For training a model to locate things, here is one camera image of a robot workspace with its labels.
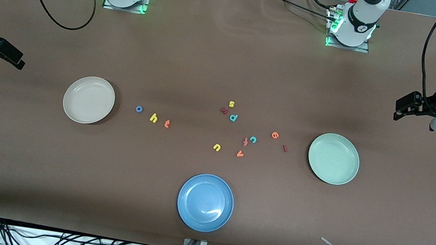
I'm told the black base cable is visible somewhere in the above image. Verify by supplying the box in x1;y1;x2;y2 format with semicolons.
303;0;340;11
266;0;333;19

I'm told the light green plate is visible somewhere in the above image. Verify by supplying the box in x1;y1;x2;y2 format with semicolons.
304;130;364;189

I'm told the blue plate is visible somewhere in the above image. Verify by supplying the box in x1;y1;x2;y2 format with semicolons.
174;170;238;236

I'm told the beige brown plate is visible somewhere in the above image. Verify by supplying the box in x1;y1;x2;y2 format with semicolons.
60;72;118;128

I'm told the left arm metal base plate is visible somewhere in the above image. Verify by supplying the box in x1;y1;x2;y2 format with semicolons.
324;5;375;54

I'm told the brown table cover sheet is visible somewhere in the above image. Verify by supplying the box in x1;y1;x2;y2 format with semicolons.
0;0;436;245

